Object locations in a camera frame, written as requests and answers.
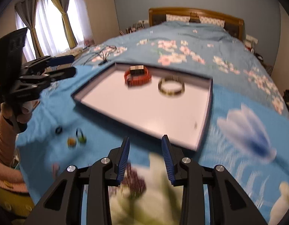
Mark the left grey yellow curtain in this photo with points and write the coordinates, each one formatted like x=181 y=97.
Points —
x=26 y=10

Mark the right yellow grey curtain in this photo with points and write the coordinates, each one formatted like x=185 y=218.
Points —
x=62 y=6

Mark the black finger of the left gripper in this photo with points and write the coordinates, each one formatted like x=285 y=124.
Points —
x=57 y=73

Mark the person's left hand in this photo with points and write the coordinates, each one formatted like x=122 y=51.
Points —
x=25 y=113

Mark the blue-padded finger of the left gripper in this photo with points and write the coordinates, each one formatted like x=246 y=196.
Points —
x=48 y=61

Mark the wooden headboard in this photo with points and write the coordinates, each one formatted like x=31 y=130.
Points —
x=234 y=25

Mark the right patterned pillow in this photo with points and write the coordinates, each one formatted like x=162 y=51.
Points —
x=214 y=21

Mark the left patterned pillow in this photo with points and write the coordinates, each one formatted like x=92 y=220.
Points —
x=170 y=17

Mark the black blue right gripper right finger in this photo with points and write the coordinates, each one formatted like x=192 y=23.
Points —
x=212 y=191

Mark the blue floral bedspread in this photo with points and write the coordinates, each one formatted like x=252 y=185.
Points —
x=248 y=134

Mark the patterned pillow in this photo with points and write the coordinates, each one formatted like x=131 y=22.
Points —
x=170 y=17
x=214 y=21

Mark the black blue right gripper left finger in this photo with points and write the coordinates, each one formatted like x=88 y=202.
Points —
x=62 y=202

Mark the orange sleeved forearm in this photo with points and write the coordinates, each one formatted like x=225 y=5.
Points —
x=10 y=179

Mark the dark jewelry tray white lining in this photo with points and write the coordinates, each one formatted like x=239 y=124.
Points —
x=183 y=118

